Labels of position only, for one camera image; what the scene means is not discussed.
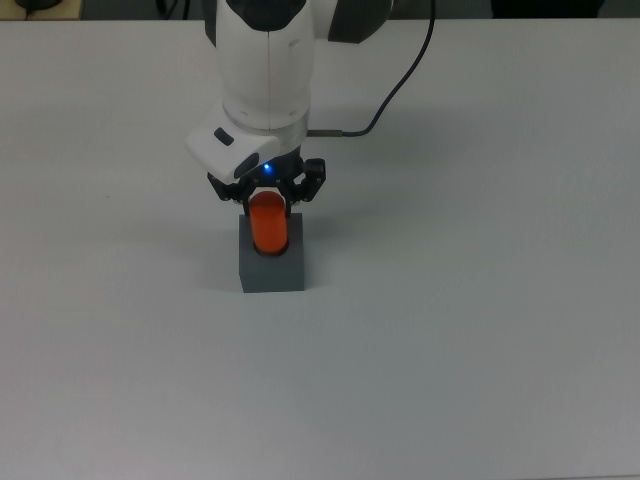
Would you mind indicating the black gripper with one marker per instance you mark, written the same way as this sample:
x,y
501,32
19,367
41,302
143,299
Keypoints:
x,y
278,171

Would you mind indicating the orange cylinder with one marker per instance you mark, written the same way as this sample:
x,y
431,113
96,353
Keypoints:
x,y
268,225

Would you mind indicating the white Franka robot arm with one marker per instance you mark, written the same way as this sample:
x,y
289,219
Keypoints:
x,y
267,70

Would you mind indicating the grey block with round hole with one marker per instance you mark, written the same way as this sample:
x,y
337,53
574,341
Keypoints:
x,y
272,275

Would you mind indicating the black round base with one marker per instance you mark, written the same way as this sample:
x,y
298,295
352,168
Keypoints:
x,y
36,3

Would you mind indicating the large dark object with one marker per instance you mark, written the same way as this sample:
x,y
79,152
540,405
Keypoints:
x,y
547,7

